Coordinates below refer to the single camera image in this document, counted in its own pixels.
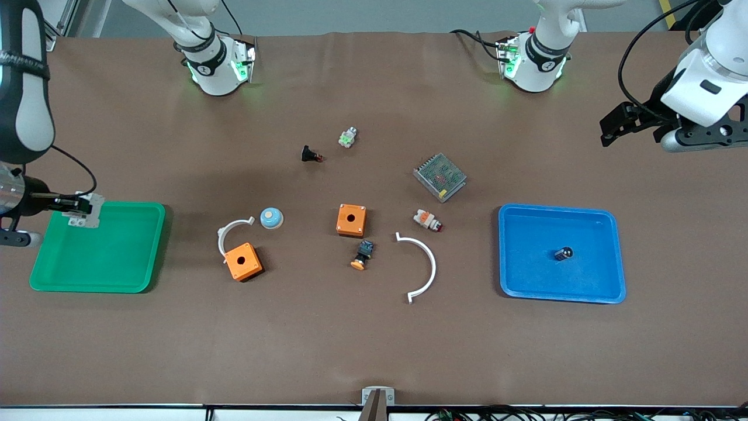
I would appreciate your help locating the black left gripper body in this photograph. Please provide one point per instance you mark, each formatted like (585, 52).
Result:
(650, 114)

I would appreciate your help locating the dark brown cylindrical capacitor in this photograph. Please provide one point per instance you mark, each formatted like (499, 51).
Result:
(563, 254)

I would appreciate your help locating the grey circuit breaker red switch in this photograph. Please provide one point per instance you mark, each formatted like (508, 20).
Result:
(92, 217)

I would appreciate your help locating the small white pipe clamp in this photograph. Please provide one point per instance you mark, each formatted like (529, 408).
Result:
(220, 238)

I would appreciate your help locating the aluminium frame profile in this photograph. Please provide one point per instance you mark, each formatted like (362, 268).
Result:
(64, 17)

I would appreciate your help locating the light blue dome button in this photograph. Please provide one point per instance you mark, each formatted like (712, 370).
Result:
(272, 221)

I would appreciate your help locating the blue plastic tray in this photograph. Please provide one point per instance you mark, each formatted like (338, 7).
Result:
(537, 263)

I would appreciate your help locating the small black indicator lamp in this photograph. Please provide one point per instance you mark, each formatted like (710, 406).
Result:
(307, 154)

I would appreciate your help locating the grey metal bracket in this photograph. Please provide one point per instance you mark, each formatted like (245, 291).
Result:
(367, 397)

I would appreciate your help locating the orange button enclosure box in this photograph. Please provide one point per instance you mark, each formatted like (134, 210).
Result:
(356, 225)
(248, 266)

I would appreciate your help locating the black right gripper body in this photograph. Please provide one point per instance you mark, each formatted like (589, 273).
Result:
(36, 201)

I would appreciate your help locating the white green switch module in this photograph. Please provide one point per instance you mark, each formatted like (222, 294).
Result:
(347, 139)

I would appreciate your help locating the white table edge rail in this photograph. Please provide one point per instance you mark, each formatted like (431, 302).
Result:
(117, 415)

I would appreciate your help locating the orange capped black push button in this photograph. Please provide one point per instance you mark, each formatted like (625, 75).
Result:
(365, 250)

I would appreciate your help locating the green plastic tray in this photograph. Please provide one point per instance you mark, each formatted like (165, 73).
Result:
(117, 257)

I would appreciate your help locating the red push button switch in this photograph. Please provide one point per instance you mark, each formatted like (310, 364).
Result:
(425, 219)

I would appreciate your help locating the large white pipe clamp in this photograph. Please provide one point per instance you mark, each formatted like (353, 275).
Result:
(433, 266)

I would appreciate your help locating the perforated metal power supply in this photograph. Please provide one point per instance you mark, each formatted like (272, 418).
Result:
(439, 175)

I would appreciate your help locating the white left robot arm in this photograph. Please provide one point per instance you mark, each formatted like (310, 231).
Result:
(540, 58)

